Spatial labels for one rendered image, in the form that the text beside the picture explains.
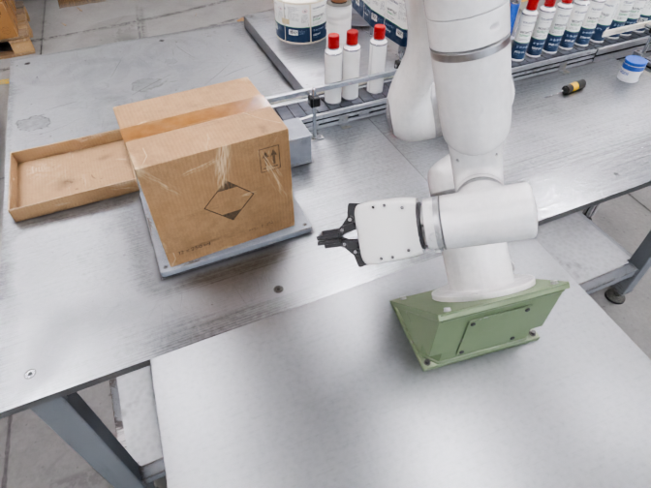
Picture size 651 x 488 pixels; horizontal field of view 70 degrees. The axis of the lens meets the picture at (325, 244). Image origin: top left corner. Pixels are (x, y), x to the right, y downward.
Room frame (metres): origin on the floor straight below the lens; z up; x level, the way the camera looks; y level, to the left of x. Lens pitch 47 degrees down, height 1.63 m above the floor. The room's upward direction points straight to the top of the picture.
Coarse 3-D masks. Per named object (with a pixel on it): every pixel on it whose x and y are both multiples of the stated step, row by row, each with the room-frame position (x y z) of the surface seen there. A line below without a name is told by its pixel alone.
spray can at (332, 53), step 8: (328, 40) 1.32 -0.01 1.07; (336, 40) 1.31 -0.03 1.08; (328, 48) 1.32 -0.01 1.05; (336, 48) 1.31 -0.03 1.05; (328, 56) 1.30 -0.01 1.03; (336, 56) 1.30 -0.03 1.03; (328, 64) 1.30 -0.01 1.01; (336, 64) 1.30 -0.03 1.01; (328, 72) 1.30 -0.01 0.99; (336, 72) 1.30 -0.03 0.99; (328, 80) 1.30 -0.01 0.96; (336, 80) 1.30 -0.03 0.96; (336, 88) 1.30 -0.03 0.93; (328, 96) 1.30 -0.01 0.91; (336, 96) 1.30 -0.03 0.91; (328, 104) 1.30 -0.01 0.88; (336, 104) 1.30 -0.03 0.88
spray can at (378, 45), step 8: (376, 24) 1.40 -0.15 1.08; (376, 32) 1.38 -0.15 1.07; (384, 32) 1.38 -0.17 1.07; (376, 40) 1.38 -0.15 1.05; (384, 40) 1.38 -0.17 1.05; (376, 48) 1.36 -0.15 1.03; (384, 48) 1.37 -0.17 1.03; (376, 56) 1.36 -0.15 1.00; (384, 56) 1.37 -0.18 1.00; (368, 64) 1.39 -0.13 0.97; (376, 64) 1.36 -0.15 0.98; (384, 64) 1.37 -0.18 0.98; (368, 72) 1.38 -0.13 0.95; (376, 72) 1.36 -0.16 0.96; (376, 80) 1.36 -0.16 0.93; (368, 88) 1.38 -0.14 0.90; (376, 88) 1.36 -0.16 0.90
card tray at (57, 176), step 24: (48, 144) 1.11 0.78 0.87; (72, 144) 1.13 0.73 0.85; (96, 144) 1.15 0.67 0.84; (120, 144) 1.16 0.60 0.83; (24, 168) 1.04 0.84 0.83; (48, 168) 1.04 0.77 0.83; (72, 168) 1.04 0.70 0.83; (96, 168) 1.04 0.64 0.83; (120, 168) 1.04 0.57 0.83; (24, 192) 0.94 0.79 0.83; (48, 192) 0.94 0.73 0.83; (72, 192) 0.94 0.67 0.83; (96, 192) 0.91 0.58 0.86; (120, 192) 0.94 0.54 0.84; (24, 216) 0.84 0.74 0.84
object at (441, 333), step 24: (552, 288) 0.49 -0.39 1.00; (408, 312) 0.53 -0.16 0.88; (432, 312) 0.46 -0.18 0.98; (456, 312) 0.44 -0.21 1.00; (480, 312) 0.45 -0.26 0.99; (504, 312) 0.47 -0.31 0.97; (528, 312) 0.48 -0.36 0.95; (408, 336) 0.50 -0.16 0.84; (432, 336) 0.44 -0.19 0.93; (456, 336) 0.45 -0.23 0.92; (480, 336) 0.46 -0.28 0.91; (504, 336) 0.47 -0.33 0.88; (528, 336) 0.50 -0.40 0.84; (432, 360) 0.44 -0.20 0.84; (456, 360) 0.45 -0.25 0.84
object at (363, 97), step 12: (576, 48) 1.70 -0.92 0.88; (588, 48) 1.70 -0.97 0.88; (528, 60) 1.60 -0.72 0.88; (540, 60) 1.60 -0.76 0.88; (384, 84) 1.43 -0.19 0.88; (324, 96) 1.36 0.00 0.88; (360, 96) 1.36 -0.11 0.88; (372, 96) 1.36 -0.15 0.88; (384, 96) 1.36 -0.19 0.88; (276, 108) 1.28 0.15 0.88; (288, 108) 1.29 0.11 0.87; (300, 108) 1.28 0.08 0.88; (324, 108) 1.28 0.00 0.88; (336, 108) 1.28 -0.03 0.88
